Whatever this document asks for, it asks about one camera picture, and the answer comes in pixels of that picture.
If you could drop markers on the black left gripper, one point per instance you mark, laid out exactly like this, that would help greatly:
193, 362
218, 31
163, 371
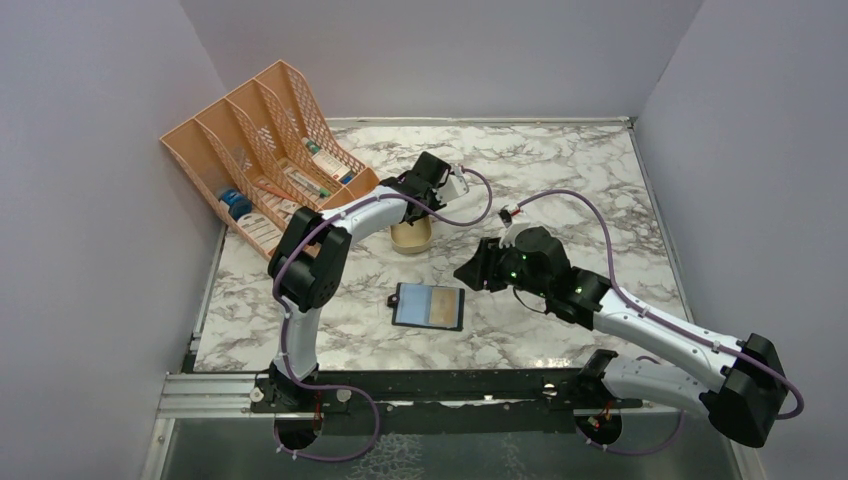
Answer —
432, 200

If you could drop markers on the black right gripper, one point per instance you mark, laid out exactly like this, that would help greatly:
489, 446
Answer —
481, 266

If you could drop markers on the yellow credit card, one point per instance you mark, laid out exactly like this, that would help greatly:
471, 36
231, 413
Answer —
443, 309

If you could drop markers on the black leather card holder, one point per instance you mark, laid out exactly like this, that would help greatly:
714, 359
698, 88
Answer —
410, 306

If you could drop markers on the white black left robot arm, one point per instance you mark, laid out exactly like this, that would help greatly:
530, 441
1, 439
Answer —
308, 263

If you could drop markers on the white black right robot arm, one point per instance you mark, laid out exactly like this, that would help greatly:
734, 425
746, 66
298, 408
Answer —
738, 385

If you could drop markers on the beige card tray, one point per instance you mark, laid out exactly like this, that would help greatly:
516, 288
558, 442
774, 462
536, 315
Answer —
411, 238

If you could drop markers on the white label card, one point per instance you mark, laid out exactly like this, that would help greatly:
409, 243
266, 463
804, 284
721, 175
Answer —
261, 230

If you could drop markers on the white glue stick box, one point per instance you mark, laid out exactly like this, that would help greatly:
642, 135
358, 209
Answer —
328, 163

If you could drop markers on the orange plastic desk organizer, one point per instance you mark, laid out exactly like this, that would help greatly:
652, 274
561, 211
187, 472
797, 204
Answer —
253, 134

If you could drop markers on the orange pen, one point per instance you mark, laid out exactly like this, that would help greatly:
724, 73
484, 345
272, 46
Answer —
275, 191

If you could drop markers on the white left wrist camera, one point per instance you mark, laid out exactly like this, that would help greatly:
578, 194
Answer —
453, 186

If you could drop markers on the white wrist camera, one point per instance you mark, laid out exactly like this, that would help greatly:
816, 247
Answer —
453, 186
514, 223

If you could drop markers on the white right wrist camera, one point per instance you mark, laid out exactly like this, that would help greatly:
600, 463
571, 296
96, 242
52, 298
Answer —
514, 223

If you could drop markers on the black mounting base rail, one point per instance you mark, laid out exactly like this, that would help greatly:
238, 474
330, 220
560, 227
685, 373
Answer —
432, 402

